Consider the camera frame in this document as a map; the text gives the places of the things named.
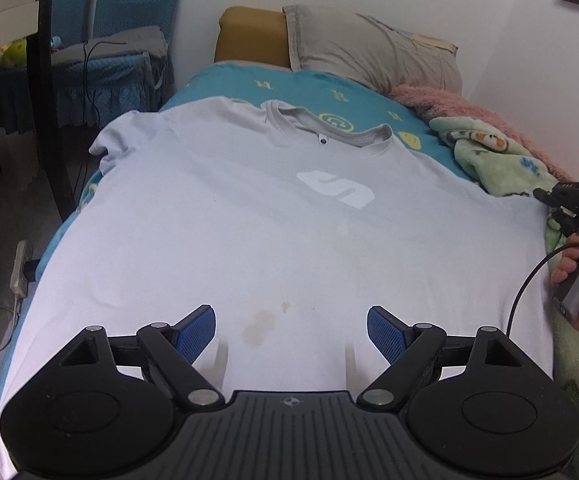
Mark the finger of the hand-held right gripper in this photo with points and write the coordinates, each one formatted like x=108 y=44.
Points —
x=547 y=196
x=563 y=221

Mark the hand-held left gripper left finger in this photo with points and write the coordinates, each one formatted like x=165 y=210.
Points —
x=197 y=334

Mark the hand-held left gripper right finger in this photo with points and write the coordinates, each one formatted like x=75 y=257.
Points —
x=387 y=334

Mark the white t-shirt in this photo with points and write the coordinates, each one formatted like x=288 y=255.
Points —
x=269 y=240

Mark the green printed blanket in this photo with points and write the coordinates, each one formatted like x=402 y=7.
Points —
x=502 y=166

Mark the pink fluffy blanket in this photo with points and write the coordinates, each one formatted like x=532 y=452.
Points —
x=469 y=106

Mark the white power strip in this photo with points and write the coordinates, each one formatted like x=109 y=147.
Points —
x=19 y=270

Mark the grey pillow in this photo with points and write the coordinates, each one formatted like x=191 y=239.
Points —
x=369 y=50

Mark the teal printed bed sheet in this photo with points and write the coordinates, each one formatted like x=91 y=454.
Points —
x=294 y=91

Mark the black desk leg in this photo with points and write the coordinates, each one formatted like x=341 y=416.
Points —
x=49 y=110

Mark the grey seat cushion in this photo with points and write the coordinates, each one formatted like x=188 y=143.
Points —
x=119 y=45

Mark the mustard yellow cushion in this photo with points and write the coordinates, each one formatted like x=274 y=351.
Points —
x=249 y=35

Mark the green plush toy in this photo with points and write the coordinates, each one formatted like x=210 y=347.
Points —
x=13 y=54

